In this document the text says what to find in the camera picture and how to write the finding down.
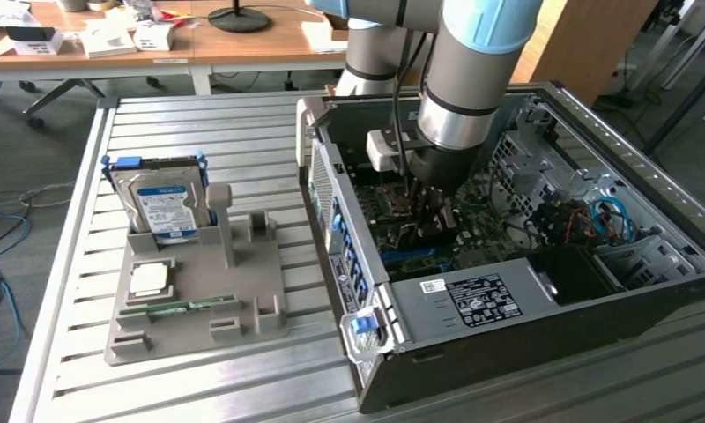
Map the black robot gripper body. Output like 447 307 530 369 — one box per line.
410 149 482 195

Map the graphics card with metal bracket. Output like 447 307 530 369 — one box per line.
379 215 461 249

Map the CPU socket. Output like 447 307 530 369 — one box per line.
374 182 418 217

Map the green motherboard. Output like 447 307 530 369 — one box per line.
351 158 535 281

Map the blue expansion slot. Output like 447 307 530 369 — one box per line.
381 247 437 262

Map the grey power supply unit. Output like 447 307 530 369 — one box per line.
386 257 565 349

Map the blue case latch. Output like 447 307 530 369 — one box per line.
351 310 381 337

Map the black open PC case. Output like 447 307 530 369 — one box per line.
295 81 705 415

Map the silver disk bay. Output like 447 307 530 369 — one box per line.
591 235 698 287

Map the white paper stack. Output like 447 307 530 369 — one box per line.
301 20 349 55

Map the wooden cabinet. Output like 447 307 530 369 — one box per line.
507 0 660 107

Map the grey parts rack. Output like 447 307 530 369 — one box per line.
103 184 290 367

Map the hard disk in blue caddy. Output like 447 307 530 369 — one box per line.
101 152 213 246

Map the wooden desk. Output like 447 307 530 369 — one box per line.
0 0 430 85

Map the green RAM stick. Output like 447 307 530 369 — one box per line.
118 294 237 316

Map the black monitor stand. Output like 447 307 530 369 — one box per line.
206 0 271 34

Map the silver CPU chip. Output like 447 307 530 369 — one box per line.
127 263 171 297

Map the small white labelled box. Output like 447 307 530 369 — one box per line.
133 21 175 52

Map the large white box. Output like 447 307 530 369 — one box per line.
79 19 137 58

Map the white box with black lid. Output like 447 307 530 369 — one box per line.
5 26 63 56

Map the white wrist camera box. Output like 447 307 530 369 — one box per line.
365 129 417 173

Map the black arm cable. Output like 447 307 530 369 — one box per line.
390 30 429 195

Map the red and black wire bundle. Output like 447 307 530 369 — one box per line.
533 200 594 246

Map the blue wire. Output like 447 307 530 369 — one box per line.
590 197 634 246

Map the grey floor cable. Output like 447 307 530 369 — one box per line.
0 182 74 209

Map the blue floor cable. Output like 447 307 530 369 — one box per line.
0 193 31 376

